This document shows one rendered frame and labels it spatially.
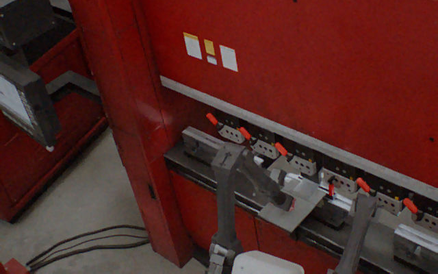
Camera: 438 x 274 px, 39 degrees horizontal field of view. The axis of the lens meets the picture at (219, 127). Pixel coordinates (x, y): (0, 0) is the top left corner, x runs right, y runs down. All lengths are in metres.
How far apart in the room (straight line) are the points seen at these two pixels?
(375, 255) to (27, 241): 2.50
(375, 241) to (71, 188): 2.54
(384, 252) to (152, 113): 1.29
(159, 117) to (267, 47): 0.94
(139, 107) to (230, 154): 1.04
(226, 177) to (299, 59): 0.56
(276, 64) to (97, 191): 2.39
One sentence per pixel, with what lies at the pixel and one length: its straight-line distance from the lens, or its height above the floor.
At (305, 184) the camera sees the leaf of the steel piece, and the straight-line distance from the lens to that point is 2.78.
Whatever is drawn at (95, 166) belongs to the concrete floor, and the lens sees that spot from 4.70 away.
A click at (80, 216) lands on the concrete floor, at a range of 4.37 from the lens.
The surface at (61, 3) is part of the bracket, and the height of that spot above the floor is 1.70.
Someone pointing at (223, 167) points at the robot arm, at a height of 1.60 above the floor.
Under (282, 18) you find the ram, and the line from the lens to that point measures 2.26.
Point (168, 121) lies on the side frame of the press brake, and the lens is 3.20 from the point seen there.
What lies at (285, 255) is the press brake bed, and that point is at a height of 0.59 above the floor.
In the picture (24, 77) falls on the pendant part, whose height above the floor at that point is 1.60.
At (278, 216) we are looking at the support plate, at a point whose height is 1.00.
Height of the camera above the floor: 2.98
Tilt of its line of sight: 39 degrees down
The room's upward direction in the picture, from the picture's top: 11 degrees counter-clockwise
